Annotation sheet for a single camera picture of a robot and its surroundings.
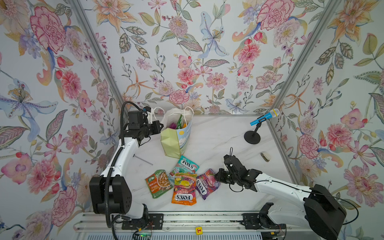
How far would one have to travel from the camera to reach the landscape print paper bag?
0.82 meters

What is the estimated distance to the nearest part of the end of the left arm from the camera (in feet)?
1.98

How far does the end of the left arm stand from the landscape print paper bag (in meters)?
0.08
